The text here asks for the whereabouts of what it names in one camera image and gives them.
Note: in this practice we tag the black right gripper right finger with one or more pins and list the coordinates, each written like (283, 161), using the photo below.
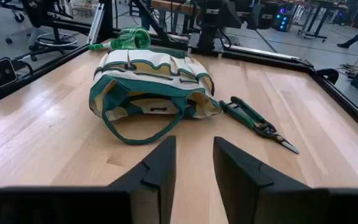
(244, 186)

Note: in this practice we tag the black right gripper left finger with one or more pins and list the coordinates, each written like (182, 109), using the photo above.
(157, 186)

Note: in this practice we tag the cream green gardening bag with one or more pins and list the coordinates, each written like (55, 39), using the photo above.
(154, 74)

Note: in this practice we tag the green plastic spray bottle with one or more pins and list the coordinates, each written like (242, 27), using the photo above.
(135, 39)

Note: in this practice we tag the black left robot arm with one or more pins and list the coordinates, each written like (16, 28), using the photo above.
(216, 15)

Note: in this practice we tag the computer with blue lights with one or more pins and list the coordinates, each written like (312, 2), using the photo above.
(281, 20)

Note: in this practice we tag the wooden desk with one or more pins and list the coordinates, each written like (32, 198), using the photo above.
(172, 6)

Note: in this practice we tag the black metal stand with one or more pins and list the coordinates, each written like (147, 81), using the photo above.
(317, 18)

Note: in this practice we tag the black office chair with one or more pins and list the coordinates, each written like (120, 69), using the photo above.
(53, 34)
(17, 17)

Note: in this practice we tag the person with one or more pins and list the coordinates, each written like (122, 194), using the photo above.
(357, 36)

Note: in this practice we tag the black metal table frame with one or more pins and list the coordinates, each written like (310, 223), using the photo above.
(291, 63)

